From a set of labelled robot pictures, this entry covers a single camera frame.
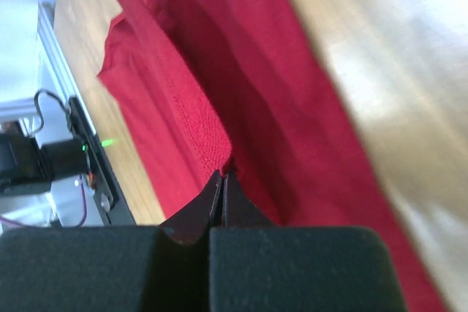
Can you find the red t-shirt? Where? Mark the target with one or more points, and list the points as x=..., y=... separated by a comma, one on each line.
x=220, y=85

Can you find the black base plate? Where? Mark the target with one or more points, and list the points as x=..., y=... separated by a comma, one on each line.
x=100, y=180

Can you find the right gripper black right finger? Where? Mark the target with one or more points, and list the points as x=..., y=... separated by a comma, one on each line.
x=253, y=267

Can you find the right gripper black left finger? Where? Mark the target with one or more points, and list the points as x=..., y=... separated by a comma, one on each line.
x=122, y=268

